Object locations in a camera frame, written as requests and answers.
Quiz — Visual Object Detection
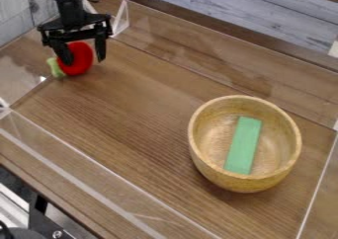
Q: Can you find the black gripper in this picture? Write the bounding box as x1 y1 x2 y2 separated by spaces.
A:
37 12 112 66

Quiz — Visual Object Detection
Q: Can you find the clear acrylic corner bracket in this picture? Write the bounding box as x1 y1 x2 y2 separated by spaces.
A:
81 0 130 39

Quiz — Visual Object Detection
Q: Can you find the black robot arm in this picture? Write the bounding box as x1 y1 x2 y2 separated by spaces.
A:
37 0 112 66

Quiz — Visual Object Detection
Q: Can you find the clear acrylic table barrier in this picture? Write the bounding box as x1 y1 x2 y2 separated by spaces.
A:
0 0 338 239

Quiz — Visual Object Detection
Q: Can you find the green rectangular block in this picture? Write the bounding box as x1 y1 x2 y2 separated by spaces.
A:
223 117 263 175

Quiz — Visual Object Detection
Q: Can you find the red plush strawberry toy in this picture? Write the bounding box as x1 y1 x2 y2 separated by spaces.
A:
46 41 93 78

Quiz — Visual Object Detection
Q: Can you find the black cable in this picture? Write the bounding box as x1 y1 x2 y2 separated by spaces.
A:
0 221 14 239

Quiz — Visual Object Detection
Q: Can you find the wooden bowl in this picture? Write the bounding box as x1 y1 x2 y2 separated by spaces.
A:
187 95 301 193

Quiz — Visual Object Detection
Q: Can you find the black metal frame bracket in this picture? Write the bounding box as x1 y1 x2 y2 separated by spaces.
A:
28 196 76 239

